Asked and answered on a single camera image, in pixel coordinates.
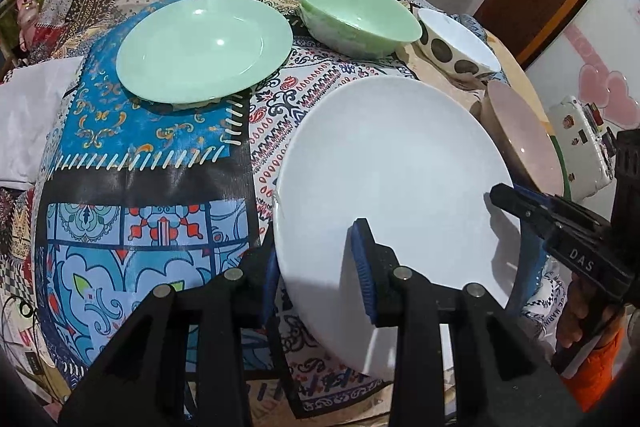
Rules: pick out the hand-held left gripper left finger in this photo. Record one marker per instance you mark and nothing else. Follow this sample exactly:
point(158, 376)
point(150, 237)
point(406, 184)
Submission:
point(270, 274)

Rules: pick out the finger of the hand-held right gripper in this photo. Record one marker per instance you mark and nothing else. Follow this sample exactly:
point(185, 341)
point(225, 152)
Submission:
point(510, 199)
point(575, 212)

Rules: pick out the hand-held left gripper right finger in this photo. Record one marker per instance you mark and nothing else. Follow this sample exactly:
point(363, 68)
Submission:
point(360, 267)

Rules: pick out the pink bowl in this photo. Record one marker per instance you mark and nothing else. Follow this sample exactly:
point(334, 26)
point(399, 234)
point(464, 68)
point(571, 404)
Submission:
point(525, 132)

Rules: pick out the white plate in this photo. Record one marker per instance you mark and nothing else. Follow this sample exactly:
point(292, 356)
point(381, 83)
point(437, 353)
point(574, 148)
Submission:
point(400, 157)

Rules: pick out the white bowl with dark dots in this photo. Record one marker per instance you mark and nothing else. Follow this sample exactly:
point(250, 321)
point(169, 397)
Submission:
point(460, 32)

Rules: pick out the green plate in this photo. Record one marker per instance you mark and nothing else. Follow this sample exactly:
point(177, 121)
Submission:
point(200, 47)

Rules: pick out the green bowl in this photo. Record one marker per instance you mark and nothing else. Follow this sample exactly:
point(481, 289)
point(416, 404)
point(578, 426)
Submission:
point(350, 7)

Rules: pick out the person's right forearm orange sleeve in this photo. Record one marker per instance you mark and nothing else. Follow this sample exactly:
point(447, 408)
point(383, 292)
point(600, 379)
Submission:
point(595, 372)

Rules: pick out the person's right hand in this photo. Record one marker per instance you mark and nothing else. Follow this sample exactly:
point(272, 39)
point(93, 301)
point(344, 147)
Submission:
point(572, 312)

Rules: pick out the white case with stickers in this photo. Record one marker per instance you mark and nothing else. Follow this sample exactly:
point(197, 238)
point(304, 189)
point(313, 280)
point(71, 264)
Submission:
point(580, 147)

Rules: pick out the white cabinet with pink hearts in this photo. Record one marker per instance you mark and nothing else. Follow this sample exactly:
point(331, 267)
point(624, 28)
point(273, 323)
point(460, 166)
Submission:
point(575, 57)

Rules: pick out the patchwork printed tablecloth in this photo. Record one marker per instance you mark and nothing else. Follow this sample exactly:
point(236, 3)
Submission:
point(125, 207)

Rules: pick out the white cloth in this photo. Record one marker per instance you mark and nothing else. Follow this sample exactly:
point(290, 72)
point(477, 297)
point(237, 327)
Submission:
point(35, 117)

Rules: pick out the pink rabbit toy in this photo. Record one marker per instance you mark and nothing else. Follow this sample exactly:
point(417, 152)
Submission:
point(27, 7)

